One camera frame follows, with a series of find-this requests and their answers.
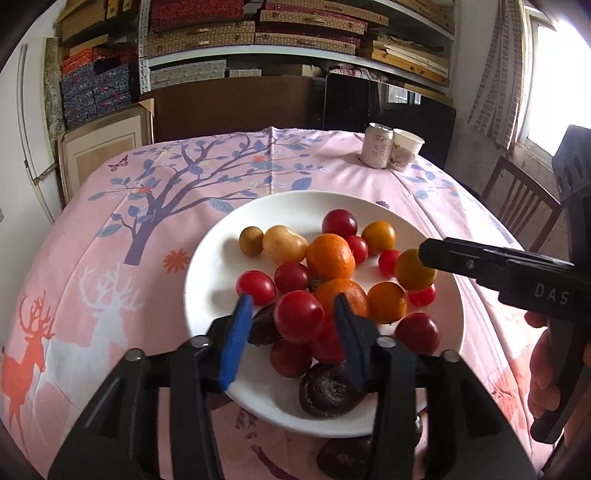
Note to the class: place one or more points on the small tangerine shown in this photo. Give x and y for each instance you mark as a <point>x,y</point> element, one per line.
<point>341,293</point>
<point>387,302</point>

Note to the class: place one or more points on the cream framed panel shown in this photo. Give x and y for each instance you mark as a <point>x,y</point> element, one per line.
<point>101,147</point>

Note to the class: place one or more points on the pile of tan woven boxes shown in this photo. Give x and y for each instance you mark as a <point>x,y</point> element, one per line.
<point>83,23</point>

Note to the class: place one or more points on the dark wooden chair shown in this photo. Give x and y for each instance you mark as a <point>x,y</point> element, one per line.
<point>531,180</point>

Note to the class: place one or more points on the dark red tomato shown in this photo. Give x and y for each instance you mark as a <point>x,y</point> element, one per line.
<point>340,223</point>

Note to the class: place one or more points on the person's right hand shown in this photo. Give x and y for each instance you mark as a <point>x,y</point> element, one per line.
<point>540,369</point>

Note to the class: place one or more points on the pink printed tablecloth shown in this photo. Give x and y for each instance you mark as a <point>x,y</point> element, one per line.
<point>115,258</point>

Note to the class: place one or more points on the white metal shelf rack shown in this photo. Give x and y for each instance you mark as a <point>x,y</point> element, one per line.
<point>143,69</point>

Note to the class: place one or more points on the checked curtain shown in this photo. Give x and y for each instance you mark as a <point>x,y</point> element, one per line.
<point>496,92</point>

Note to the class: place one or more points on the white door panel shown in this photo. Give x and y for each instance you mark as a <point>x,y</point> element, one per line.
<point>30,124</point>

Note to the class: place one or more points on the orange cherry tomato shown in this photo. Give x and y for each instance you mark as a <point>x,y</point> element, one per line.
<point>413,272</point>
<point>378,237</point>

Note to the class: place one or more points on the red patterned box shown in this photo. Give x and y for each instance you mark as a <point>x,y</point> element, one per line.
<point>198,14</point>

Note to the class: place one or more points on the marbled stone slab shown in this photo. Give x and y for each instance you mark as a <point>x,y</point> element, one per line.
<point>54,87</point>

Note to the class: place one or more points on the white paper cup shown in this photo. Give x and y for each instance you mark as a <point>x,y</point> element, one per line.
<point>406,150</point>

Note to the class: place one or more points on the stack of wooden flat boxes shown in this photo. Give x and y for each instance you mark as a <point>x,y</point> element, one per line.
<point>411,57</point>

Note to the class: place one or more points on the white round plate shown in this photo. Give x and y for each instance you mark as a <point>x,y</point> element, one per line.
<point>217,286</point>

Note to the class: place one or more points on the glossy black board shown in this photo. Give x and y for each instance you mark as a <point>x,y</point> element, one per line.
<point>434,124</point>

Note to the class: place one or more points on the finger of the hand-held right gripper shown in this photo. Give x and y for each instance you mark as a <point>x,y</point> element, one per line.
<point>461,261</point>

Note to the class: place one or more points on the bright window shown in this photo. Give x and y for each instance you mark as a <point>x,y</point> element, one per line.
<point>554,92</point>

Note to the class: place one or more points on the grey patterned boxes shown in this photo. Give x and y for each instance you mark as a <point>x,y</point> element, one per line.
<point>184,76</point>

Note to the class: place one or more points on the brown wooden board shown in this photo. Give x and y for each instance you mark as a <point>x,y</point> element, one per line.
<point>231,106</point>

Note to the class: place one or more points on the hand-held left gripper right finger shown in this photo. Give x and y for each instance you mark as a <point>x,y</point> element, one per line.
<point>351,346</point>

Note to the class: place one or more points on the stack of blue patterned boxes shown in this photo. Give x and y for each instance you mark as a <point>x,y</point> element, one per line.
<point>92,94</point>

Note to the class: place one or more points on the stack of woven flat boxes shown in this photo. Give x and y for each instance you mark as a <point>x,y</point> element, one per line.
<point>203,41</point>

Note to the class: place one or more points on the pale drink can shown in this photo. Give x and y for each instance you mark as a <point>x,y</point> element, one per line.
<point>377,146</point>

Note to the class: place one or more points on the pink folded cloth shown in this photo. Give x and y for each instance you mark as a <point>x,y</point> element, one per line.
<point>353,72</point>

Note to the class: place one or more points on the orange patterned box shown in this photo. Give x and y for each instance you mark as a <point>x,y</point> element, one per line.
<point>81,62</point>

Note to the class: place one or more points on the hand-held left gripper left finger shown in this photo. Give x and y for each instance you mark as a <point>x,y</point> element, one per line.
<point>235,341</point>

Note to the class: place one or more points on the large tangerine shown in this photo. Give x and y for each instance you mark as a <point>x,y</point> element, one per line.
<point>330,256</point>

